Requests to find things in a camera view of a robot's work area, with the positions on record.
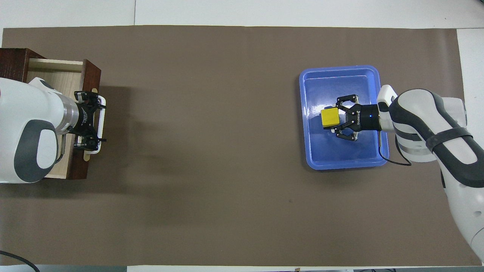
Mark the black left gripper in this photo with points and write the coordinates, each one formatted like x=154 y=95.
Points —
x=83 y=118

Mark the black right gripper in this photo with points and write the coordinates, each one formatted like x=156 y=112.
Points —
x=366 y=118

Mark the yellow cube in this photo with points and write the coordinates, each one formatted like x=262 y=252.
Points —
x=330 y=118

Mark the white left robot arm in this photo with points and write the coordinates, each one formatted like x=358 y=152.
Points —
x=26 y=124

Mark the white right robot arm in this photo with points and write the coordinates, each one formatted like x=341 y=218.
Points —
x=446 y=136

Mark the blue plastic tray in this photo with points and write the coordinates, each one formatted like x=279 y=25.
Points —
x=355 y=155

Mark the brown table mat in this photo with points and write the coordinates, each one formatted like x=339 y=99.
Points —
x=227 y=170

